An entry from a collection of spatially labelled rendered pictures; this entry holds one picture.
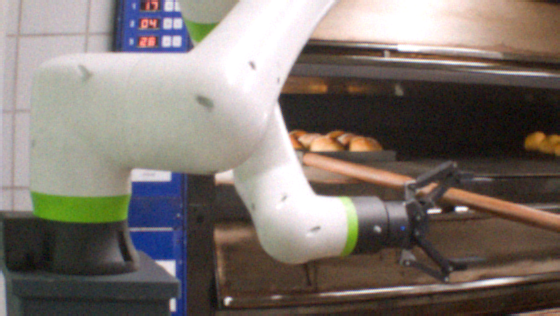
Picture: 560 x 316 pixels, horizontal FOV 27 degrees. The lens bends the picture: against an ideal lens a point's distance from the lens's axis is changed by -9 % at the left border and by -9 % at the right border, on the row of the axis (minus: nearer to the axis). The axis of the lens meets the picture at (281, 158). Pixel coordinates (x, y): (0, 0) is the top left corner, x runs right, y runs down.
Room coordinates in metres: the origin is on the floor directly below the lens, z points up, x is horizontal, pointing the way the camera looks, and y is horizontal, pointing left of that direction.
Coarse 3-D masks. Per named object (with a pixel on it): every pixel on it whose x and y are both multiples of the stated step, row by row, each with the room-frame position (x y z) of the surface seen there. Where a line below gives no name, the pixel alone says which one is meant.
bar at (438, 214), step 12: (516, 204) 2.35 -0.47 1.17; (528, 204) 2.36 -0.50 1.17; (540, 204) 2.37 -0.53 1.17; (552, 204) 2.39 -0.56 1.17; (432, 216) 2.27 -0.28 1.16; (444, 216) 2.28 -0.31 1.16; (456, 216) 2.29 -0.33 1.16; (468, 216) 2.30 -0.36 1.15; (480, 216) 2.31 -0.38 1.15; (492, 216) 2.32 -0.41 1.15
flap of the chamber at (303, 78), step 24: (312, 72) 2.42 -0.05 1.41; (336, 72) 2.44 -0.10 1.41; (360, 72) 2.46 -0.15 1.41; (384, 72) 2.48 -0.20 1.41; (408, 72) 2.50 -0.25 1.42; (432, 72) 2.53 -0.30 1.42; (456, 72) 2.55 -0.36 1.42; (432, 96) 2.73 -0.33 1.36; (456, 96) 2.74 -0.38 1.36; (480, 96) 2.74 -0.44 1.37; (504, 96) 2.75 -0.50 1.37; (552, 96) 2.77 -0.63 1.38
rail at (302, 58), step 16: (336, 64) 2.44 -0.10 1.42; (352, 64) 2.46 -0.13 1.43; (368, 64) 2.47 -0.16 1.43; (384, 64) 2.48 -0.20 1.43; (400, 64) 2.50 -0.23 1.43; (416, 64) 2.51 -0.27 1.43; (432, 64) 2.53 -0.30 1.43; (448, 64) 2.55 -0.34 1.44; (464, 64) 2.56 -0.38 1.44; (480, 64) 2.58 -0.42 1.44
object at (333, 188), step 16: (480, 176) 2.81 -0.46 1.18; (496, 176) 2.82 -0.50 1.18; (512, 176) 2.83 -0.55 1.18; (528, 176) 2.84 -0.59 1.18; (544, 176) 2.85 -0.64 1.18; (224, 192) 2.51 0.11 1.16; (320, 192) 2.59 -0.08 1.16; (336, 192) 2.60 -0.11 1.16; (352, 192) 2.62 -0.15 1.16; (368, 192) 2.63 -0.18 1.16; (384, 192) 2.65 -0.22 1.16; (400, 192) 2.66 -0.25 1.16; (480, 192) 2.74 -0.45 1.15; (496, 192) 2.76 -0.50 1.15; (512, 192) 2.78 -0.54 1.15; (528, 192) 2.80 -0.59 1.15; (544, 192) 2.82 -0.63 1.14
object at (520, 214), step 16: (304, 160) 2.90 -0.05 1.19; (320, 160) 2.82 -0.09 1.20; (336, 160) 2.76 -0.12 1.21; (352, 176) 2.68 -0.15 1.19; (368, 176) 2.60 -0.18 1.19; (384, 176) 2.54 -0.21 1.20; (400, 176) 2.49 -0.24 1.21; (448, 192) 2.29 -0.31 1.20; (464, 192) 2.25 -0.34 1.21; (464, 208) 2.25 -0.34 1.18; (480, 208) 2.17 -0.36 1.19; (496, 208) 2.12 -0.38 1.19; (512, 208) 2.08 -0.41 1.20; (528, 208) 2.04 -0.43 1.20; (528, 224) 2.02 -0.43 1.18; (544, 224) 1.97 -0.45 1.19
